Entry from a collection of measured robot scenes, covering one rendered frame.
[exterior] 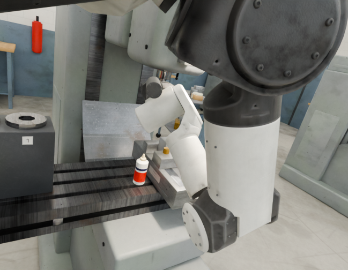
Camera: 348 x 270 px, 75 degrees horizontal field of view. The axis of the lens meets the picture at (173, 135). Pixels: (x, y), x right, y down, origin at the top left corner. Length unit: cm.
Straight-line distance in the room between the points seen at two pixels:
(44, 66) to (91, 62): 388
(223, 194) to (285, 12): 21
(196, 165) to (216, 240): 14
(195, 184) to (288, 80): 27
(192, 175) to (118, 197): 36
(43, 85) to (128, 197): 436
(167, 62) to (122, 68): 47
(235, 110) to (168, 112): 27
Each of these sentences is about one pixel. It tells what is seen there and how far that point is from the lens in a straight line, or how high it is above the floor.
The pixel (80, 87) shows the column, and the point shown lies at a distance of 105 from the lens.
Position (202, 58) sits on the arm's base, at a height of 137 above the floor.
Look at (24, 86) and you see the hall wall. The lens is 497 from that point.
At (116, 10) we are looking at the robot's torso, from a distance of 29.
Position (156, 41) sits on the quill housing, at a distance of 62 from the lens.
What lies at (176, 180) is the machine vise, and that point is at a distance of 73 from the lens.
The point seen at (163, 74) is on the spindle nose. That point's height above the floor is 129.
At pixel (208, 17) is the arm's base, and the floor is 140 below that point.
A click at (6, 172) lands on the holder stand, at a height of 100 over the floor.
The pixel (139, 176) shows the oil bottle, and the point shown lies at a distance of 77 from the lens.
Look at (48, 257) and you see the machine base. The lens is 154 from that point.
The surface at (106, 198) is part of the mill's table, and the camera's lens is 72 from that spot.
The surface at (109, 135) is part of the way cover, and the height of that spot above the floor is 95.
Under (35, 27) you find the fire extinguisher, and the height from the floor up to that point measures 121.
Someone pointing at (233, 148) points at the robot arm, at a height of 128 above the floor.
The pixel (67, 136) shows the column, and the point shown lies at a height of 91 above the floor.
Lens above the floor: 137
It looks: 20 degrees down
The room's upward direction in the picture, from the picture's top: 13 degrees clockwise
